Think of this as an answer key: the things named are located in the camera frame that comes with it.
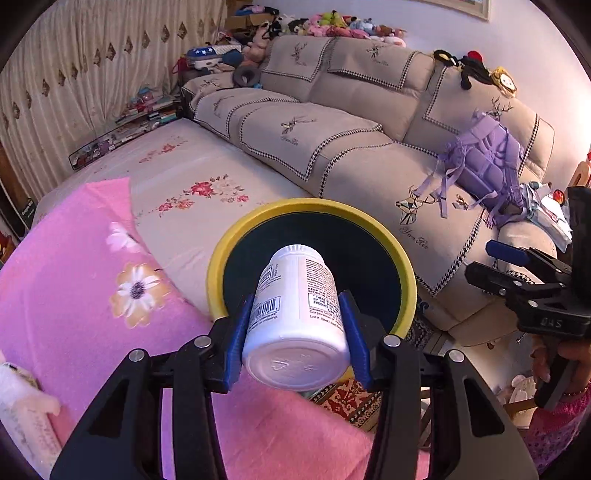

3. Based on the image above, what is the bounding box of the black mouse plush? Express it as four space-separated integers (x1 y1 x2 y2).
434 48 492 90

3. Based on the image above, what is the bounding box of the row of plush toys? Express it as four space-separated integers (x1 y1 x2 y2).
272 9 409 49

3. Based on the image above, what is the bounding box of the yellow rimmed black bin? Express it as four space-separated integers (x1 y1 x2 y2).
207 198 419 384

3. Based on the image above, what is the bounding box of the cream floral cloth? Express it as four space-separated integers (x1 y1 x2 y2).
30 122 324 319

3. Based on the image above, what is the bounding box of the pink plush bear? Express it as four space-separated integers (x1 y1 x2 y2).
242 32 273 63

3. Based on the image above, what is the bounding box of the pink floral tablecloth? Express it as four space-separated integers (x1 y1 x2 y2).
0 178 432 480

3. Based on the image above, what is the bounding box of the glass low table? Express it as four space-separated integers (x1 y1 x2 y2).
68 95 185 169

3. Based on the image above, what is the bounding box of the framed flower painting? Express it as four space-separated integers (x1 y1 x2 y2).
429 0 490 21

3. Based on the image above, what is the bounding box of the grey neck pillow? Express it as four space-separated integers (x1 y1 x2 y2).
232 65 262 88

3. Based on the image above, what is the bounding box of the patterned rug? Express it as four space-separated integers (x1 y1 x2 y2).
305 318 444 430

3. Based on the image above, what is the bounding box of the white paper packet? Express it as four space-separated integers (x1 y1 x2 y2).
0 351 63 467

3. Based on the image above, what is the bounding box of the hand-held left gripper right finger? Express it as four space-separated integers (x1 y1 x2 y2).
339 291 539 480

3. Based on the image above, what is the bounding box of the white plastic bottle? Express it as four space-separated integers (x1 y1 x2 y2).
241 244 352 392

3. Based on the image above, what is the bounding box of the white cloth bundle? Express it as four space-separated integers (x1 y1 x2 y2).
522 182 573 252

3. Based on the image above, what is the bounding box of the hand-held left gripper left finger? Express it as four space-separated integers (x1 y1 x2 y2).
50 293 256 480

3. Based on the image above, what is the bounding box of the yellow lion plush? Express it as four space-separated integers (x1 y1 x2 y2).
489 66 518 99

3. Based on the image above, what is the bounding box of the person's right hand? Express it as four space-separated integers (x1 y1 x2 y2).
531 337 591 398

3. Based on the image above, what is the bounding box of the cream patterned curtain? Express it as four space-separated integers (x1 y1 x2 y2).
0 0 229 199

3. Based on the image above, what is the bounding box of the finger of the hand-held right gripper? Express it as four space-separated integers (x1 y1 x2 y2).
464 261 523 297
485 240 574 283

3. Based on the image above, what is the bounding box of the purple backpack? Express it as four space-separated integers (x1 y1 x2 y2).
413 113 529 229

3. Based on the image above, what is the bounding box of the beige sofa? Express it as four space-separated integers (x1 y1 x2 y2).
180 34 568 347

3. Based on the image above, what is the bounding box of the blue star plush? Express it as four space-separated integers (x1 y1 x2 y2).
185 44 243 70

